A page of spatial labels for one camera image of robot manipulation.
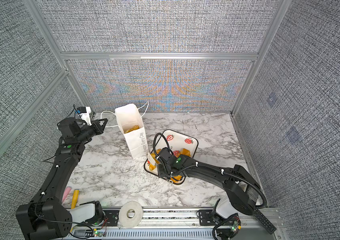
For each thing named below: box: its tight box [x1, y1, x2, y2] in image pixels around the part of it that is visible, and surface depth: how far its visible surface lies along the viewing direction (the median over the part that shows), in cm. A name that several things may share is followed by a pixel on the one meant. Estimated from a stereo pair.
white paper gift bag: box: [115, 103, 149, 159], surface depth 89 cm
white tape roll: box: [118, 200, 144, 229], surface depth 76 cm
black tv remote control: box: [252, 208, 277, 235], surface depth 72 cm
